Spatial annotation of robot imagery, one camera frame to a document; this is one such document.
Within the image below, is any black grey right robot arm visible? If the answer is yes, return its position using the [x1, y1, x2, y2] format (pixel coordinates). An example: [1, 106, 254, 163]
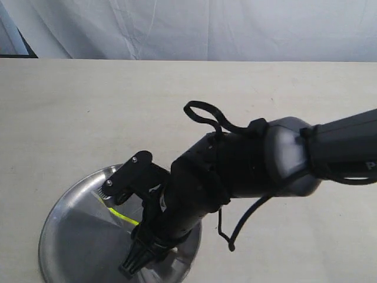
[114, 101, 376, 278]

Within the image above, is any yellow-green thin object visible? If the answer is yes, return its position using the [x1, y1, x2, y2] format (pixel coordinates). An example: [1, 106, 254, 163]
[99, 198, 139, 226]

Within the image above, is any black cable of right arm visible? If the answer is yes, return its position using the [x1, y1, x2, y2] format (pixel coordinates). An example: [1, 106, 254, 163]
[183, 101, 377, 252]

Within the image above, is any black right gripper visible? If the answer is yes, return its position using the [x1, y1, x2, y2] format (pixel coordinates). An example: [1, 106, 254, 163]
[119, 165, 230, 278]

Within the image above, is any round metal plate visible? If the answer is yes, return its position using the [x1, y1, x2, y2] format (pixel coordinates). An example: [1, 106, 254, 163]
[38, 164, 201, 282]

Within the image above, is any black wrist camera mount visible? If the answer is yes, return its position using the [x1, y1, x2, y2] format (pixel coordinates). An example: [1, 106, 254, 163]
[98, 150, 170, 208]

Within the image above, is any white backdrop cloth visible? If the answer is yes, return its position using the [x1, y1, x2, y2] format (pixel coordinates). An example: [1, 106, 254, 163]
[1, 1, 376, 62]

